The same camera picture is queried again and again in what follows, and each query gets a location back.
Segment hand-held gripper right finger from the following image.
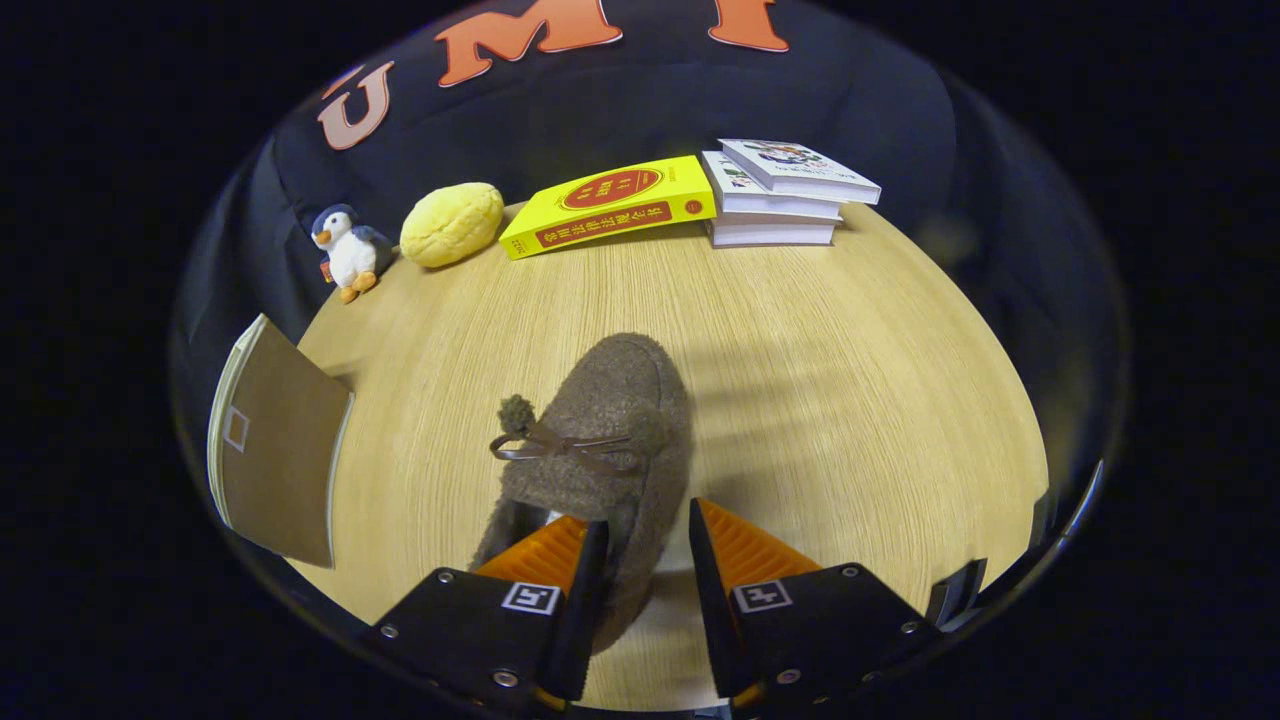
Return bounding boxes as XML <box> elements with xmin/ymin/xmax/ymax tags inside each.
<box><xmin>687</xmin><ymin>497</ymin><xmax>943</xmax><ymax>713</ymax></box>

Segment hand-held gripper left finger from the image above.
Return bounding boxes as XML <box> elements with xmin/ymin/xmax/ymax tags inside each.
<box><xmin>363</xmin><ymin>515</ymin><xmax>611</xmax><ymax>713</ymax></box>

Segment brown fuzzy shoe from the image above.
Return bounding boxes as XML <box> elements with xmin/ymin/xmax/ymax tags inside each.
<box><xmin>470</xmin><ymin>333</ymin><xmax>694</xmax><ymax>657</ymax></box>

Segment beige fabric storage box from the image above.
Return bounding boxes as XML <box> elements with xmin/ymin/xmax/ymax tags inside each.
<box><xmin>207</xmin><ymin>314</ymin><xmax>355</xmax><ymax>570</ymax></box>

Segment yellow bread-shaped plush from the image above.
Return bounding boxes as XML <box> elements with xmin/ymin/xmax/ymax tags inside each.
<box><xmin>400</xmin><ymin>182</ymin><xmax>505</xmax><ymax>269</ymax></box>

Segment yellow book with red label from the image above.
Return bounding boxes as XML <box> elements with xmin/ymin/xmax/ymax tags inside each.
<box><xmin>498</xmin><ymin>155</ymin><xmax>718</xmax><ymax>261</ymax></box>

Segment penguin plush toy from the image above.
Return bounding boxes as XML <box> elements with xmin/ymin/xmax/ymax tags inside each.
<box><xmin>310</xmin><ymin>204</ymin><xmax>395</xmax><ymax>305</ymax></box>

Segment white book with bird cover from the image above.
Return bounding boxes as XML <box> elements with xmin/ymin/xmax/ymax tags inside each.
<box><xmin>718</xmin><ymin>138</ymin><xmax>883</xmax><ymax>206</ymax></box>

